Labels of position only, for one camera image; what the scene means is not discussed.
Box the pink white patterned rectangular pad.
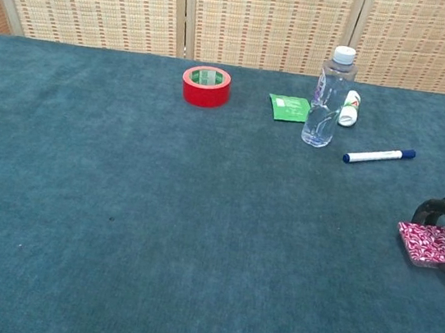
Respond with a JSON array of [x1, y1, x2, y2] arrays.
[[392, 219, 445, 272]]

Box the white marker with blue cap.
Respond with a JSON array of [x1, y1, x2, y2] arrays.
[[341, 139, 418, 174]]

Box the small white drink bottle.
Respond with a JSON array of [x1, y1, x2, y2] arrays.
[[335, 88, 363, 129]]

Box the clear plastic water bottle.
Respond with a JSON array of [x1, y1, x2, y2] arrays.
[[300, 41, 363, 153]]

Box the green flat packet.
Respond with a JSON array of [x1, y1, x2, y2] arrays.
[[265, 92, 312, 126]]

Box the bamboo folding screen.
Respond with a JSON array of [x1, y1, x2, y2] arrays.
[[0, 0, 445, 106]]

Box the red tape roll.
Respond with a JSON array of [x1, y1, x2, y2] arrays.
[[178, 62, 234, 112]]

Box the blue felt table cover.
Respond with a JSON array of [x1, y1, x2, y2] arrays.
[[0, 31, 445, 333]]

